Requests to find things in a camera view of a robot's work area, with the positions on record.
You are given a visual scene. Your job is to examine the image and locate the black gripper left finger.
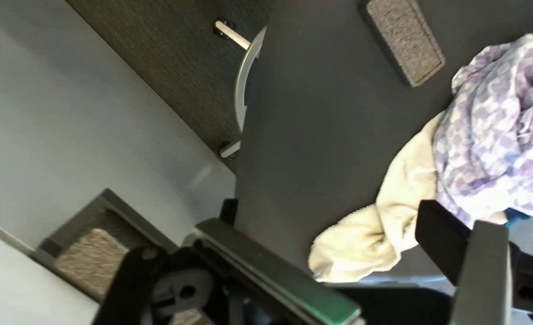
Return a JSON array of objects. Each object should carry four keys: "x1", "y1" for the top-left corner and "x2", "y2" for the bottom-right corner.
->
[{"x1": 91, "y1": 197, "x2": 362, "y2": 325}]

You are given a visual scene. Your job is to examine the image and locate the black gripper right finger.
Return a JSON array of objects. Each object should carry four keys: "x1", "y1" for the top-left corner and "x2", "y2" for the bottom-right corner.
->
[{"x1": 413, "y1": 199, "x2": 533, "y2": 325}]

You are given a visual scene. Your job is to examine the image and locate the dark whiteboard eraser felt pad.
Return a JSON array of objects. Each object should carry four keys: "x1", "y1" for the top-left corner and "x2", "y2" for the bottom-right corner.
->
[{"x1": 357, "y1": 0, "x2": 447, "y2": 91}]

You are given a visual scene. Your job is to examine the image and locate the small blue object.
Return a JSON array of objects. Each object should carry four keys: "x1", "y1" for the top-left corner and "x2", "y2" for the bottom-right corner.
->
[{"x1": 503, "y1": 206, "x2": 533, "y2": 230}]

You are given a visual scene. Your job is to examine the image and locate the cream cloth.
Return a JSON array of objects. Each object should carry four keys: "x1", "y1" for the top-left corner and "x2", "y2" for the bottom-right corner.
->
[{"x1": 305, "y1": 112, "x2": 462, "y2": 286}]

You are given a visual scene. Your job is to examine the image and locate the purple white checkered cloth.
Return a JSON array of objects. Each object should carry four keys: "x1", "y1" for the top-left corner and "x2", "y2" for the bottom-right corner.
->
[{"x1": 431, "y1": 29, "x2": 533, "y2": 230}]

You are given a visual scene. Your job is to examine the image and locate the white curved plastic strip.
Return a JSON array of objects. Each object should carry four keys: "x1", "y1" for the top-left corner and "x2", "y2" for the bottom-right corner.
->
[{"x1": 216, "y1": 26, "x2": 268, "y2": 161}]

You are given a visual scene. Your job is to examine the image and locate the short metal rod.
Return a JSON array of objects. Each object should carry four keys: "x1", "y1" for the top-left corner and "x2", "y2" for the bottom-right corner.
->
[{"x1": 211, "y1": 18, "x2": 254, "y2": 53}]

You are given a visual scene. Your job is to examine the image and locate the gray felt block dark frame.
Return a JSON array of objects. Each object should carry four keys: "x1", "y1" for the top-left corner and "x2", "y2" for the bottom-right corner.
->
[{"x1": 34, "y1": 188, "x2": 178, "y2": 304}]

